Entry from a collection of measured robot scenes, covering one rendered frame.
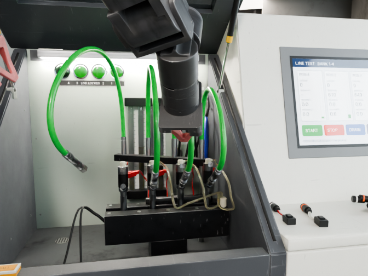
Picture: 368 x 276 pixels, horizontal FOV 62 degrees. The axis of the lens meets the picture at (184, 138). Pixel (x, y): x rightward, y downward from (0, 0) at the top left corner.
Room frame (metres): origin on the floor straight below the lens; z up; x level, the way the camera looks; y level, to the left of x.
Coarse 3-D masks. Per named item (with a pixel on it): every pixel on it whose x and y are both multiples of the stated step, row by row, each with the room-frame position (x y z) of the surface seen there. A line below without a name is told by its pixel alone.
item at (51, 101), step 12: (84, 48) 0.79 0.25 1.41; (96, 48) 0.85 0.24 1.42; (72, 60) 0.74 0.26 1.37; (108, 60) 0.92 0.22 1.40; (60, 72) 0.69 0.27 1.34; (120, 96) 1.00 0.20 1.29; (48, 108) 0.65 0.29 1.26; (120, 108) 1.01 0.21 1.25; (48, 120) 0.65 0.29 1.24; (120, 120) 1.02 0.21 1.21; (60, 144) 0.68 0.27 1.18
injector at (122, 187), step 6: (126, 168) 0.82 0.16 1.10; (120, 174) 0.81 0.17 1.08; (126, 174) 0.82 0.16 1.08; (120, 180) 0.81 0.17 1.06; (126, 180) 0.82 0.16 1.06; (120, 186) 0.79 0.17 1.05; (126, 186) 0.82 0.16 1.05; (120, 192) 0.82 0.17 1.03; (126, 192) 0.83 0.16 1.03; (120, 198) 0.82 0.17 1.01; (126, 198) 0.82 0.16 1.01; (120, 204) 0.82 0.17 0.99; (126, 204) 0.82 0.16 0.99; (120, 210) 0.82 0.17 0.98
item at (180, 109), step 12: (168, 96) 0.45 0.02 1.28; (180, 96) 0.44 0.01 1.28; (192, 96) 0.45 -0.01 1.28; (168, 108) 0.47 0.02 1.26; (180, 108) 0.46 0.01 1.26; (192, 108) 0.47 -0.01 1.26; (168, 120) 0.47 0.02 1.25; (180, 120) 0.47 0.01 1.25; (192, 120) 0.47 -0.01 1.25; (168, 132) 0.47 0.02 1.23; (192, 132) 0.46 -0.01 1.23
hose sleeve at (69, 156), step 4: (68, 152) 0.70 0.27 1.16; (64, 156) 0.70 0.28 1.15; (68, 156) 0.70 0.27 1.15; (72, 156) 0.72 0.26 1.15; (68, 160) 0.72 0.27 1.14; (72, 160) 0.72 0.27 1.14; (76, 160) 0.73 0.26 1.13; (76, 164) 0.74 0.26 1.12; (80, 164) 0.75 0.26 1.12; (80, 168) 0.76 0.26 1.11
